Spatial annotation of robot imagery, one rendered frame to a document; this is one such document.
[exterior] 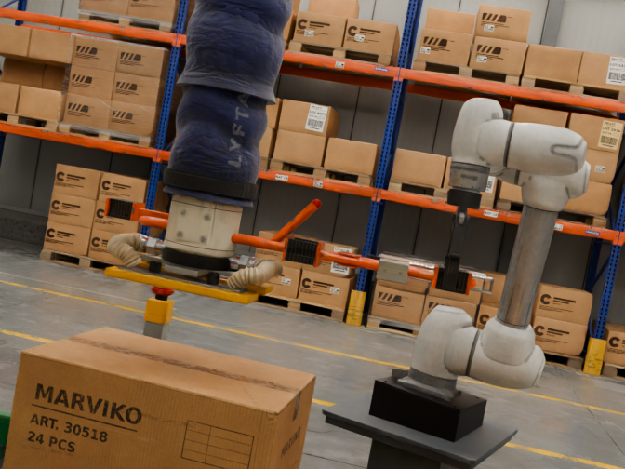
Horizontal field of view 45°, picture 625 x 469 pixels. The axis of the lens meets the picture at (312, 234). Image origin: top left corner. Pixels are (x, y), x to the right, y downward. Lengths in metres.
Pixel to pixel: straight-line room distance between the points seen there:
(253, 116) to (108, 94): 8.05
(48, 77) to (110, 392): 9.19
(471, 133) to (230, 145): 0.54
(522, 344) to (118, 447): 1.25
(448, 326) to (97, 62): 7.96
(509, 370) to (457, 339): 0.18
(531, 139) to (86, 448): 1.18
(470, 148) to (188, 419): 0.85
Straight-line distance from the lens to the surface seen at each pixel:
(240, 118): 1.75
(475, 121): 1.75
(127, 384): 1.72
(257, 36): 1.77
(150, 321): 2.40
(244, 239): 1.80
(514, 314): 2.40
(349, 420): 2.39
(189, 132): 1.77
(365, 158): 8.95
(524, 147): 1.74
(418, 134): 10.24
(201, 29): 1.79
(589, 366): 9.05
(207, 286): 1.72
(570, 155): 1.75
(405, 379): 2.49
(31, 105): 10.28
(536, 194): 2.29
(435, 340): 2.44
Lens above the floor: 1.40
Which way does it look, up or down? 3 degrees down
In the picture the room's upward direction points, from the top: 10 degrees clockwise
